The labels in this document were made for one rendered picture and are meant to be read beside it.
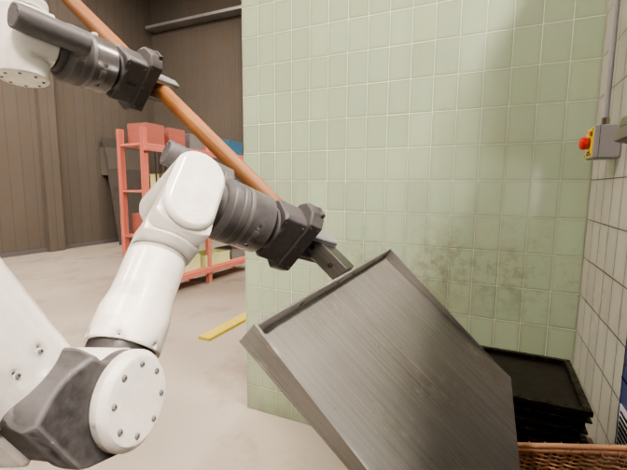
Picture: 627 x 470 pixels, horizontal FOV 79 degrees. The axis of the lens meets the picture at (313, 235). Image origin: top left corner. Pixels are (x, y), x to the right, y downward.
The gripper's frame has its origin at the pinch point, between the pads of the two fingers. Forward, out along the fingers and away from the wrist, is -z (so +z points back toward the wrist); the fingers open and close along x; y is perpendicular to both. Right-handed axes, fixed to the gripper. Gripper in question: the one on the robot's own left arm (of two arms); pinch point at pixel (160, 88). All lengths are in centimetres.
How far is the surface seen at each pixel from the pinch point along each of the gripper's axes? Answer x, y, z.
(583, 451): 2, 101, -41
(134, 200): 496, -590, -513
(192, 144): 159, -291, -292
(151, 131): 155, -288, -228
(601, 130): -57, 56, -95
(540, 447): 7, 96, -40
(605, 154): -52, 62, -96
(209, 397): 174, 8, -123
